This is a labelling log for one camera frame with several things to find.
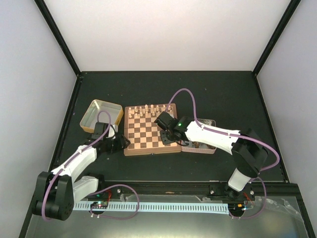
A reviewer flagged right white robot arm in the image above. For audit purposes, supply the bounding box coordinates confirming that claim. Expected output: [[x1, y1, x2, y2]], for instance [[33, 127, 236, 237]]
[[155, 112, 268, 200]]

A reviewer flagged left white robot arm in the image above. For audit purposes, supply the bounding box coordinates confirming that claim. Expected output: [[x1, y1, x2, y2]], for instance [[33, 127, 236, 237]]
[[31, 122, 131, 221]]

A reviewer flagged wooden chess board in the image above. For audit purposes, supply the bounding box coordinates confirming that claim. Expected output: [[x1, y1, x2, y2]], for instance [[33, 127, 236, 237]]
[[124, 104, 181, 156]]

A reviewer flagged dark chess pieces pile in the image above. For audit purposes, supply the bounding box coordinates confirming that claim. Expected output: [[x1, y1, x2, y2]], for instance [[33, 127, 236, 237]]
[[192, 141, 214, 149]]

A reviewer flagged left circuit board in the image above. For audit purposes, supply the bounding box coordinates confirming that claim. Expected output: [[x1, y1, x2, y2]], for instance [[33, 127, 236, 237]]
[[90, 201, 108, 209]]

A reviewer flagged circuit board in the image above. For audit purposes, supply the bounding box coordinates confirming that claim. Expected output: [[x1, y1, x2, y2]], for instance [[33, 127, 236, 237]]
[[90, 201, 108, 209], [228, 203, 254, 212]]

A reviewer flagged right circuit board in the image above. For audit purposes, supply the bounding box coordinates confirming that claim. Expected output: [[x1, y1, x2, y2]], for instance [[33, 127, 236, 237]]
[[228, 203, 254, 212]]

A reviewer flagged pink metal tin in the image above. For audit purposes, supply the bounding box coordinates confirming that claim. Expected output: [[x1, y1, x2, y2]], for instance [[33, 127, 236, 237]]
[[181, 119, 216, 154]]

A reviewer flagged gold metal tin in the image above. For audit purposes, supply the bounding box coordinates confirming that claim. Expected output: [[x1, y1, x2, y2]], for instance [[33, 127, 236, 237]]
[[80, 99, 123, 133]]

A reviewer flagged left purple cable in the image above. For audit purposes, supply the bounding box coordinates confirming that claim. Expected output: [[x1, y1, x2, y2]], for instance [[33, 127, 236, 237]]
[[41, 110, 117, 221]]

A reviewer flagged purple cable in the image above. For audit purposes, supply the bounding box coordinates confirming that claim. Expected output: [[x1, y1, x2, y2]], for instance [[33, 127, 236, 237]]
[[41, 110, 117, 221], [165, 88, 280, 172]]

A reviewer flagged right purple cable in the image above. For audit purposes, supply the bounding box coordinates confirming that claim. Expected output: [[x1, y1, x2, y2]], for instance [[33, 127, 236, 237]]
[[165, 88, 280, 172]]

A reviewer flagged white slotted cable duct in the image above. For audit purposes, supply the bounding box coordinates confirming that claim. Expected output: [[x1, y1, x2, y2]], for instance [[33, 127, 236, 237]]
[[73, 201, 229, 215]]

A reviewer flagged left black frame post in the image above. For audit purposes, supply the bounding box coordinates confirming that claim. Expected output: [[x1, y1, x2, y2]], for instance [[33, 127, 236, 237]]
[[34, 0, 81, 76]]

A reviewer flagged black frame post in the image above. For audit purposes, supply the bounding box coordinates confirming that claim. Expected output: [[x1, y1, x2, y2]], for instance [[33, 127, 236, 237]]
[[34, 0, 81, 76], [253, 0, 301, 76]]

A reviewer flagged right black frame post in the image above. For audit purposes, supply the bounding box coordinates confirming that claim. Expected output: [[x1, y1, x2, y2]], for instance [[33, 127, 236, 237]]
[[253, 0, 301, 76]]

